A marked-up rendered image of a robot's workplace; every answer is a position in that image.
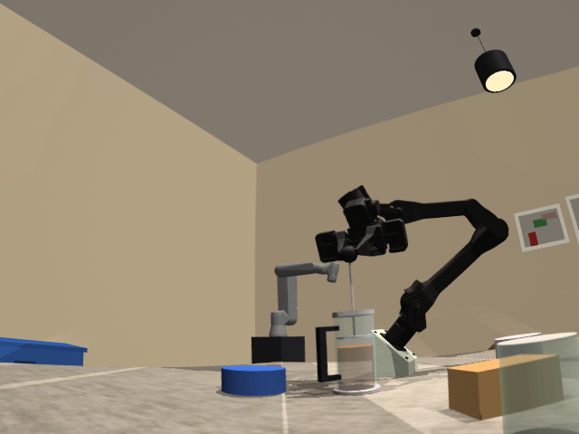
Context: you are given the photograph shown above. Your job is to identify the blue short cylinder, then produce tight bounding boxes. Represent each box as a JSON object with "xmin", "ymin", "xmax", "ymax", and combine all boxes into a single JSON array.
[{"xmin": 221, "ymin": 365, "xmax": 286, "ymax": 396}]

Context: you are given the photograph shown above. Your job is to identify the brown cube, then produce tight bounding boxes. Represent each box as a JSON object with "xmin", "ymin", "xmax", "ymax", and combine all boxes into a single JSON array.
[{"xmin": 447, "ymin": 359, "xmax": 502, "ymax": 420}]

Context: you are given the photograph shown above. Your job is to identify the glass french press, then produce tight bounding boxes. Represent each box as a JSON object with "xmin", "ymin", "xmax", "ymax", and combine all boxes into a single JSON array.
[{"xmin": 315, "ymin": 245, "xmax": 381, "ymax": 396}]

